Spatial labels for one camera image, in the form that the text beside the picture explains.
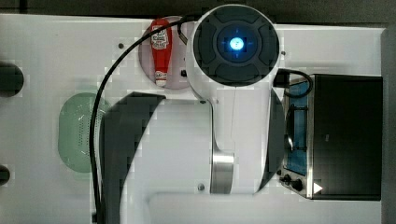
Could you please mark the red ketchup bottle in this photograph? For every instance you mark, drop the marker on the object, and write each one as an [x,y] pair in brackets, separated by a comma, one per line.
[161,47]

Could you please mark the black toaster oven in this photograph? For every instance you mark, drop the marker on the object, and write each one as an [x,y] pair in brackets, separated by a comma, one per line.
[334,129]

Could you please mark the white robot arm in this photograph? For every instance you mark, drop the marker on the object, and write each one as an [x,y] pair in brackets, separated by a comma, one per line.
[227,140]

